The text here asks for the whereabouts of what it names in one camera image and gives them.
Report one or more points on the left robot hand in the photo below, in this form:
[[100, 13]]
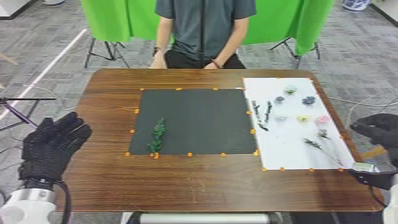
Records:
[[50, 146]]

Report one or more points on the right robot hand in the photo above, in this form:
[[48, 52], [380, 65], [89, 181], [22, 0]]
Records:
[[382, 128]]

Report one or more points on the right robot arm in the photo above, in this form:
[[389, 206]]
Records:
[[379, 178]]

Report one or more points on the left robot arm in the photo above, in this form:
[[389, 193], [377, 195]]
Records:
[[27, 206]]

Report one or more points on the dark mat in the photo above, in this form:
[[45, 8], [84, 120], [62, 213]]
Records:
[[201, 123]]

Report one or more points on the person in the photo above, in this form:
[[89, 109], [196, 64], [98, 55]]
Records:
[[205, 26]]

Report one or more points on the green sprig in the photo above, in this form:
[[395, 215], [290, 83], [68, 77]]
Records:
[[322, 134], [311, 144], [261, 126], [256, 108], [157, 133], [269, 111]]

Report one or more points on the pink flower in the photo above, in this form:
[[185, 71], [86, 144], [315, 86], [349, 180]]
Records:
[[322, 119]]

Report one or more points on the black tripod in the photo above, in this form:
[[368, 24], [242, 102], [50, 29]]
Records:
[[18, 111]]

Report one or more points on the yellow flower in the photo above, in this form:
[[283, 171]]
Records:
[[302, 118]]

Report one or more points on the blue flower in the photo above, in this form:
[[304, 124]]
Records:
[[308, 100]]

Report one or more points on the white sheet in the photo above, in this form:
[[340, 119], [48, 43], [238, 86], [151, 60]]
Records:
[[290, 150]]

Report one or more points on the white flower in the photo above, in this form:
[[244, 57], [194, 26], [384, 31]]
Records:
[[281, 118]]

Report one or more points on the grey-blue flower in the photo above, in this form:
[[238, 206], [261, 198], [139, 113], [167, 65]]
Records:
[[279, 99]]

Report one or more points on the pale green flower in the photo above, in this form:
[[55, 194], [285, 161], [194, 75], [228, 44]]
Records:
[[290, 89]]

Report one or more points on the black cloth stand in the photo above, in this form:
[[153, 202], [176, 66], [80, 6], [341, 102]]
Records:
[[107, 50], [295, 53]]

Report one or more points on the pale grey bar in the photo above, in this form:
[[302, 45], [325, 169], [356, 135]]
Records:
[[201, 219]]

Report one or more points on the blue and white vase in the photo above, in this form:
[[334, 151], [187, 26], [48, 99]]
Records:
[[356, 4]]

